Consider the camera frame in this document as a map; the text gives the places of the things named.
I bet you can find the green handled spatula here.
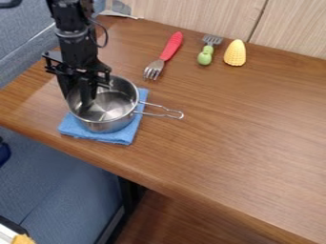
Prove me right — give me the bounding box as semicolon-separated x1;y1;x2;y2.
195;33;225;67

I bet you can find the red handled fork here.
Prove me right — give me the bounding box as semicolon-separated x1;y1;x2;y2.
141;30;185;81

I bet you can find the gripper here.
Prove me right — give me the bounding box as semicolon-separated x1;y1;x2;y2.
40;29;113;110

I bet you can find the blue cloth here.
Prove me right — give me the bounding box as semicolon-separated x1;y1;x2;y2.
57;87;151;147

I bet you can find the silver pot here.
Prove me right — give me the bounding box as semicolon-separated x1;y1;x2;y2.
65;74;187;133

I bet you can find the yellow toy corn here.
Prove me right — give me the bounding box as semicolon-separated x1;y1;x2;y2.
222;38;248;67

